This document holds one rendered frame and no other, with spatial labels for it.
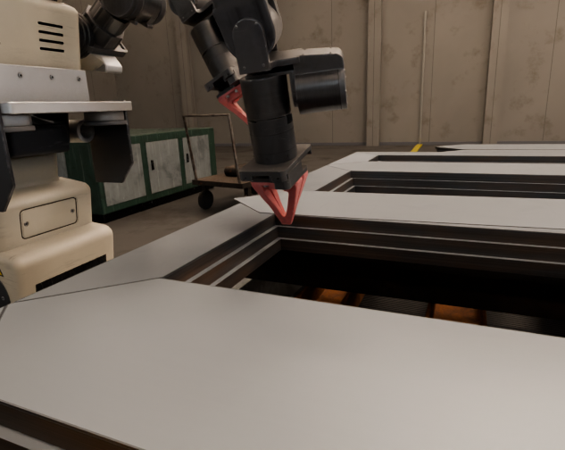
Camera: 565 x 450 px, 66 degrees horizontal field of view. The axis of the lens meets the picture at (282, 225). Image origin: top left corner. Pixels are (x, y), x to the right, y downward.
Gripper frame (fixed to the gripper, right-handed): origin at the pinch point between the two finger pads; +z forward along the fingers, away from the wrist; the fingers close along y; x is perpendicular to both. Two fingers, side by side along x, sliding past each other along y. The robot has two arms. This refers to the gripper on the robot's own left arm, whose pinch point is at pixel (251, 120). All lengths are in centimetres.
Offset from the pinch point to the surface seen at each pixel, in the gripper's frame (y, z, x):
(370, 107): 1021, -66, 145
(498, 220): -16.0, 30.9, -32.0
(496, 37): 1021, -67, -154
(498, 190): 23, 35, -33
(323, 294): -5.8, 35.2, 0.4
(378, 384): -56, 27, -24
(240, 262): -31.7, 20.2, -3.6
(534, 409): -55, 30, -31
